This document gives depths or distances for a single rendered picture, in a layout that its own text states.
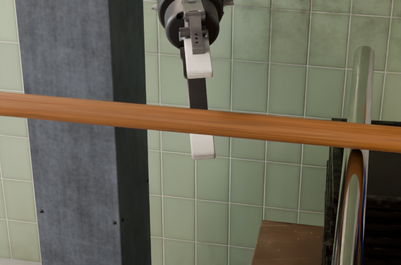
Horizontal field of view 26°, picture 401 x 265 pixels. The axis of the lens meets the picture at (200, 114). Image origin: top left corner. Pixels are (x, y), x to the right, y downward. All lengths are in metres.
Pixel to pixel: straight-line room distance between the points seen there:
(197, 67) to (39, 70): 0.81
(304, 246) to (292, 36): 0.63
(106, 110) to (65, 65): 0.73
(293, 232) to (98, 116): 0.94
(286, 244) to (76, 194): 0.47
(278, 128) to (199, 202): 1.55
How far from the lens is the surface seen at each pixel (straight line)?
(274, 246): 1.87
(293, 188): 2.47
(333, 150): 1.56
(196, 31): 1.06
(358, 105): 1.13
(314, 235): 1.92
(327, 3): 2.23
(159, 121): 1.03
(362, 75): 1.21
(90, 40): 1.72
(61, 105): 1.07
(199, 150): 1.11
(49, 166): 1.90
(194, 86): 1.17
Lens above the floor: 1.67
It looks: 27 degrees down
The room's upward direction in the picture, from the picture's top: straight up
